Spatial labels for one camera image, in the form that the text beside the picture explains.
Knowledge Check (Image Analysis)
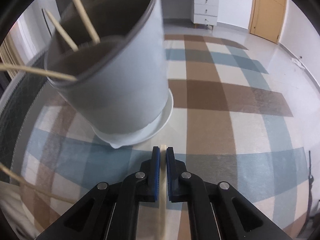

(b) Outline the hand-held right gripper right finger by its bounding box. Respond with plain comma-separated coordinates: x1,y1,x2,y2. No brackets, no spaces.
165,147,293,240

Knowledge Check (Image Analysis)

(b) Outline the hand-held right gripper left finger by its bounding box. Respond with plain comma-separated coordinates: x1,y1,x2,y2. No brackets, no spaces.
34,147,160,240

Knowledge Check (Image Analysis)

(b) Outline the white grey utensil holder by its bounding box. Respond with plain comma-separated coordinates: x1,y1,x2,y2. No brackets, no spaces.
44,0,174,149

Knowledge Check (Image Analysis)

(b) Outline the plaid mat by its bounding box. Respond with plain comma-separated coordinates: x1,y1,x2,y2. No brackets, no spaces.
19,34,310,240

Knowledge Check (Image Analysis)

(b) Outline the black thin stand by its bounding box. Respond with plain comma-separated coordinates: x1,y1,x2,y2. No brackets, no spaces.
305,150,315,228

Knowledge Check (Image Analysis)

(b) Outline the dark grey quilted mattress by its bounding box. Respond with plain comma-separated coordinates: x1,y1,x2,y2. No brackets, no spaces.
0,52,47,183

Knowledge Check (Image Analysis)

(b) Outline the white dressing table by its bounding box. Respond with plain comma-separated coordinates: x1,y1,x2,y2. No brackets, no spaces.
160,0,220,30

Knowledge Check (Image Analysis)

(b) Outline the wooden door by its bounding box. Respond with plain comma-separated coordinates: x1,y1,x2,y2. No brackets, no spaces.
249,0,287,44

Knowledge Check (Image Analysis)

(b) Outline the beige curtain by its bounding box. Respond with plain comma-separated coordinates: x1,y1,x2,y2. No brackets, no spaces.
0,34,23,80

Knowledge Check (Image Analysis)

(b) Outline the grey bed frame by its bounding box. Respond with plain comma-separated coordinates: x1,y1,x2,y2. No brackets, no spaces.
5,51,50,170

